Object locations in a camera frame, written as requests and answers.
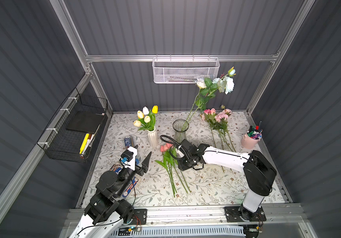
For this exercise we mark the light blue flower stem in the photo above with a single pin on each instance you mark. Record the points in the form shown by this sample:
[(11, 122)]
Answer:
[(224, 84)]

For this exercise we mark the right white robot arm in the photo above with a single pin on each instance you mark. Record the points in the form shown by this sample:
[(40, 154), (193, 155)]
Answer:
[(259, 173)]

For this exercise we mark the clear glass vase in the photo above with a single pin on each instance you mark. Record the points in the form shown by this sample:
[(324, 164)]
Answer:
[(180, 127)]

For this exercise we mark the black wire wall basket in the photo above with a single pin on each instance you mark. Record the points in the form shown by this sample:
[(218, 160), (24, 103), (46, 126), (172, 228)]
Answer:
[(71, 133)]

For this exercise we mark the pink carnation stem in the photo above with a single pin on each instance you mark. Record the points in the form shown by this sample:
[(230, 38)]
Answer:
[(225, 140)]

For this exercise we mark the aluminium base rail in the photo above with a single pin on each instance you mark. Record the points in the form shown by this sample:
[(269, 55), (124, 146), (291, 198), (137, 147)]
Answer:
[(275, 213)]

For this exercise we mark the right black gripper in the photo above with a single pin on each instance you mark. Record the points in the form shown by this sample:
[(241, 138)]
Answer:
[(185, 162)]

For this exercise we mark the pink and yellow tulip bunch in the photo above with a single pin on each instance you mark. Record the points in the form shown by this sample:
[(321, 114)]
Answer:
[(146, 119)]

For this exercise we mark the black box in basket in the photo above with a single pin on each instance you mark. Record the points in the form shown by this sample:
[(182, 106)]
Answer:
[(85, 122)]

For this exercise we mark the pink pen cup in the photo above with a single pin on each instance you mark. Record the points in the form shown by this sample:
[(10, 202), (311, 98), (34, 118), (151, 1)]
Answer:
[(252, 136)]

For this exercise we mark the white wire mesh basket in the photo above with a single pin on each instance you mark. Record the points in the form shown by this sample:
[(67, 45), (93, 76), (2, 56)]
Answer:
[(180, 70)]

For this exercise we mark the yellow marker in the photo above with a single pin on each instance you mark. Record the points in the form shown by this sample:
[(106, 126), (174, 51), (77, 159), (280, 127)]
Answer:
[(84, 143)]

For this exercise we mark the white rose stem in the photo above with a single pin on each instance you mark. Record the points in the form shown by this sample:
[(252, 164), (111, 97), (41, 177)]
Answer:
[(202, 98)]

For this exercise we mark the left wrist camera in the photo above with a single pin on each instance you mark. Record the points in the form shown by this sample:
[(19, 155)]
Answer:
[(128, 158)]

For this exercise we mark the pale pink rose stem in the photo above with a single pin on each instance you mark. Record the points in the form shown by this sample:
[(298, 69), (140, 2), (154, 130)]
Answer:
[(213, 113)]

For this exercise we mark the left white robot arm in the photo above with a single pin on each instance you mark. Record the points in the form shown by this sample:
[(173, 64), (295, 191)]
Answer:
[(107, 210)]

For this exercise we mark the white ribbed vase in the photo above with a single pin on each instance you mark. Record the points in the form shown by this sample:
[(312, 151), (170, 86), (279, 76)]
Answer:
[(153, 138)]

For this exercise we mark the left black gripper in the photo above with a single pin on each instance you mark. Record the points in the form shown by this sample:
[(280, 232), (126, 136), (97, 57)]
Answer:
[(140, 169)]

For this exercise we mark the large pale pink peony stem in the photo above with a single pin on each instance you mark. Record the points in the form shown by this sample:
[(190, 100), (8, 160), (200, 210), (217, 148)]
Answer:
[(214, 142)]

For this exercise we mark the hot pink rose stem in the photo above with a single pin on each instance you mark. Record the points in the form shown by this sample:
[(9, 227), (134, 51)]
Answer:
[(209, 119)]

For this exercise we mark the floral patterned table mat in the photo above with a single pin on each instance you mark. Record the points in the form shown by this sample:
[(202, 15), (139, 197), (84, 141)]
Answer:
[(209, 186)]

